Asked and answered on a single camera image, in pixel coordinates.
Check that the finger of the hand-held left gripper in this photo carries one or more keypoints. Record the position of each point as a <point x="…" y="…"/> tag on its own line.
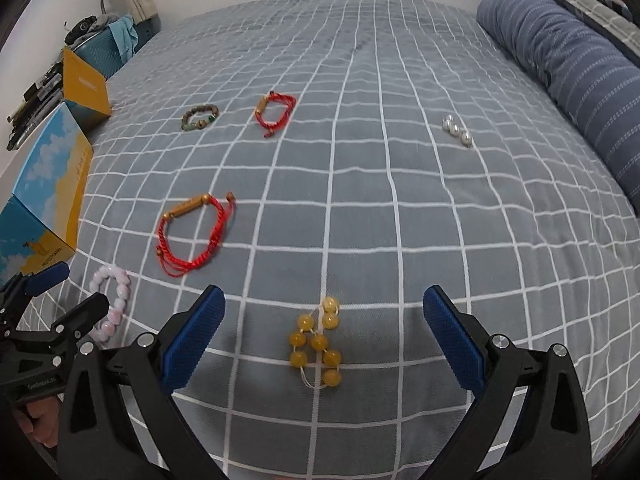
<point x="80" y="315"/>
<point x="47" y="276"/>

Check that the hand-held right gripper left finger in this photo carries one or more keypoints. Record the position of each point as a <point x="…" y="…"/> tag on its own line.
<point x="192" y="340"/>

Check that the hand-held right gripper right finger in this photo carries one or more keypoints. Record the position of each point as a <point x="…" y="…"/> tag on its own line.
<point x="452" y="340"/>

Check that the person's left hand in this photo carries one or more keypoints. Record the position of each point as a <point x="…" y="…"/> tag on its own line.
<point x="42" y="417"/>

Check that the blue yellow cardboard box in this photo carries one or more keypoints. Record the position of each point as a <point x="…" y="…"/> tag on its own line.
<point x="50" y="185"/>

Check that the grey checked bed sheet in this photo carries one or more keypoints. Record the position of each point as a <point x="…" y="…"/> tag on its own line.
<point x="360" y="200"/>

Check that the cluttered desk items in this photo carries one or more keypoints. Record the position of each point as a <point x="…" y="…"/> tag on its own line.
<point x="37" y="95"/>

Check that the yellow open cardboard box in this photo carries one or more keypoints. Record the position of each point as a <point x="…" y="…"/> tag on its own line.
<point x="85" y="85"/>

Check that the light blue cloth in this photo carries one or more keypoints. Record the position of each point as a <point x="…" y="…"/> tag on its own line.
<point x="125" y="35"/>

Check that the blue striped pillow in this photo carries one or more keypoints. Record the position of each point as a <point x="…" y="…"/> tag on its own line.
<point x="565" y="75"/>

